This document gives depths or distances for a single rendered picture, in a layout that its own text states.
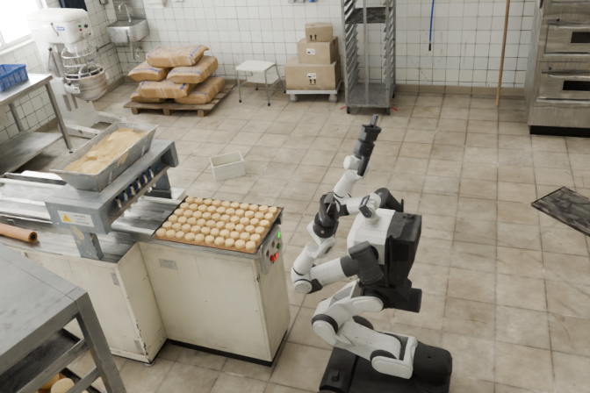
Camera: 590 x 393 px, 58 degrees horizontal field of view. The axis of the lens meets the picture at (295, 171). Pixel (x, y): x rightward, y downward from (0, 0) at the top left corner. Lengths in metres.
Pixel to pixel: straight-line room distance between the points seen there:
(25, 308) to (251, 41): 6.00
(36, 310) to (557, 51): 4.80
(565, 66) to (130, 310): 4.17
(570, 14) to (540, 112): 0.93
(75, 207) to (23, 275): 1.54
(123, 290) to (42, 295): 1.83
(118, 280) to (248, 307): 0.70
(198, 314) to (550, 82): 3.77
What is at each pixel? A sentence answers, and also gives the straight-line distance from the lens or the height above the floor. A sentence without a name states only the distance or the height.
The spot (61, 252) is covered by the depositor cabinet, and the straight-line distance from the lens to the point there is 3.12.
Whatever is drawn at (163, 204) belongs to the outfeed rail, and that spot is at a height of 0.87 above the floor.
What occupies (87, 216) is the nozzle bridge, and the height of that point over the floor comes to 1.13.
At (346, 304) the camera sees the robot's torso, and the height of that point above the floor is 0.65.
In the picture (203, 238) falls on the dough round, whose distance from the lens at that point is 2.74.
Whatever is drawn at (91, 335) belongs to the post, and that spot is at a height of 1.72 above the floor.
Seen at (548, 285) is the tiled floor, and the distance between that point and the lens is 3.88.
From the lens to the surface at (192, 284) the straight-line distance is 3.00.
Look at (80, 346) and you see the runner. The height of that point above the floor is 1.68.
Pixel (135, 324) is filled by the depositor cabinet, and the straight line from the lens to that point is 3.17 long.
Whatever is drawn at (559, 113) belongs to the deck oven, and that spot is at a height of 0.26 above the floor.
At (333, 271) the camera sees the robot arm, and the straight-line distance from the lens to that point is 2.24.
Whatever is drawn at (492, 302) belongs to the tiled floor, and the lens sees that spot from 3.67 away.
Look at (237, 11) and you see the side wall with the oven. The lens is 6.90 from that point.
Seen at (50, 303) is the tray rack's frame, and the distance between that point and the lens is 1.17.
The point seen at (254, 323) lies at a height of 0.38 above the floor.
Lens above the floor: 2.52
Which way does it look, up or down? 30 degrees down
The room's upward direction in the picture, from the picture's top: 6 degrees counter-clockwise
